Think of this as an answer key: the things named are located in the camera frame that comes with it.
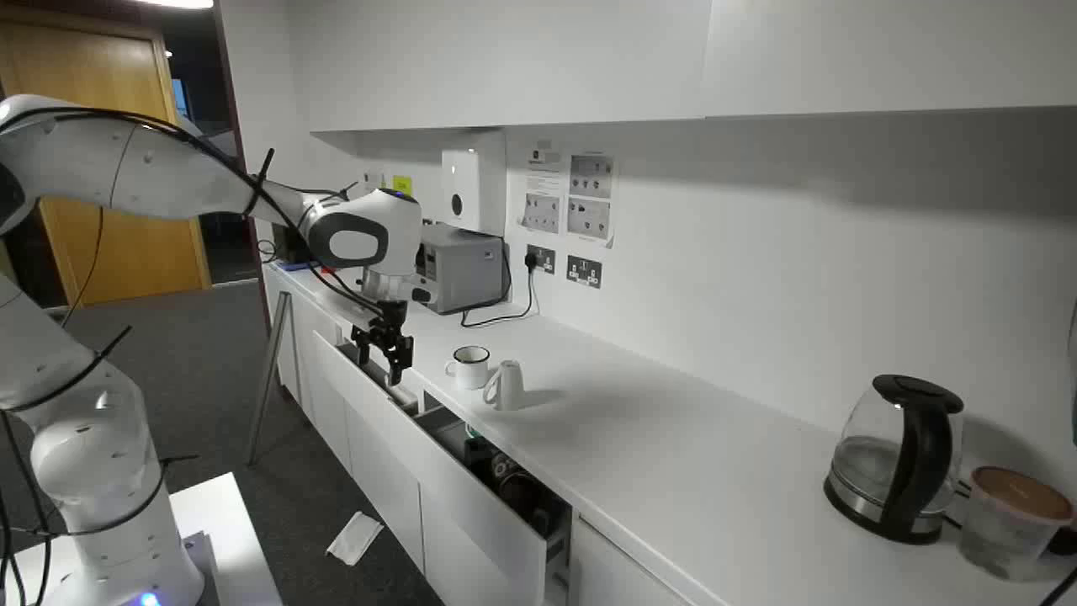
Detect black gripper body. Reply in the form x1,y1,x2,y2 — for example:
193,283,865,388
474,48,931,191
364,297,412,341

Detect white robot base table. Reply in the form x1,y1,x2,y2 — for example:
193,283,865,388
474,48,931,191
0,467,288,606

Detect plain white mug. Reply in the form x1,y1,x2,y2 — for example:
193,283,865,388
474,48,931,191
483,357,528,415

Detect white kitchen drawer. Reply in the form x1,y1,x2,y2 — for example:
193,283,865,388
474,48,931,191
412,398,579,606
302,323,429,418

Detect grey microwave oven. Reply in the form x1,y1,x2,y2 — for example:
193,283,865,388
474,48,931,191
414,223,511,321

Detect grey tripod leg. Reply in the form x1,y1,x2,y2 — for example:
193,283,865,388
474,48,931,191
243,286,299,467

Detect white base cabinet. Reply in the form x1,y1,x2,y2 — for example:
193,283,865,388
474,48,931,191
264,265,722,606

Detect white paper towel dispenser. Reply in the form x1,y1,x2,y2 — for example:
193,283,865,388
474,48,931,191
437,143,484,237

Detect white paper sheet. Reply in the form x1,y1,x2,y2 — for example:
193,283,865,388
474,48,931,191
325,508,386,568

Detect white instruction sheet with logo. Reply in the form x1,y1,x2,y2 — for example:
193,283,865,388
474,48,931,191
518,139,569,239

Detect wooden door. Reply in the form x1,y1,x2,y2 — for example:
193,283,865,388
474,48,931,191
0,5,214,310

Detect plastic tub with brown lid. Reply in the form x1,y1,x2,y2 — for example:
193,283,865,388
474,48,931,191
956,462,1077,584

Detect black microwave power cable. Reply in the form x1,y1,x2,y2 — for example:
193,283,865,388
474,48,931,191
458,251,546,334

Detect wall power sockets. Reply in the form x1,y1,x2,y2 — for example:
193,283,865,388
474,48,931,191
564,150,620,247

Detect white upper wall cabinet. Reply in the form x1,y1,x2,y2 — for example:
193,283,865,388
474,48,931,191
704,0,1077,120
308,0,714,139

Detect glass kettle with black handle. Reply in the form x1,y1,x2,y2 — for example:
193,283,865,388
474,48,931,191
821,369,969,550

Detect thick black cable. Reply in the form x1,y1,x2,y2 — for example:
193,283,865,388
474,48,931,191
1034,561,1077,606

